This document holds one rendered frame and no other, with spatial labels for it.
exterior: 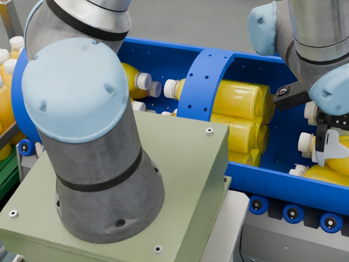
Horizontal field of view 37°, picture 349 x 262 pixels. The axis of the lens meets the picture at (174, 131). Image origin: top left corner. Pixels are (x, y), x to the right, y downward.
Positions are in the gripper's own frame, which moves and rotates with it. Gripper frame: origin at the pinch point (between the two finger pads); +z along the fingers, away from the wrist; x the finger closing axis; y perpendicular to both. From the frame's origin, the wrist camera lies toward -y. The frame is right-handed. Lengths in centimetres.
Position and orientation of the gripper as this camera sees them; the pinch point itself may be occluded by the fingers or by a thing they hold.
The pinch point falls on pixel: (321, 152)
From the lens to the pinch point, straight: 104.0
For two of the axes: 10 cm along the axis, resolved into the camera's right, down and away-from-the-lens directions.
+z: 1.0, 7.7, 6.3
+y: 9.1, 1.8, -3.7
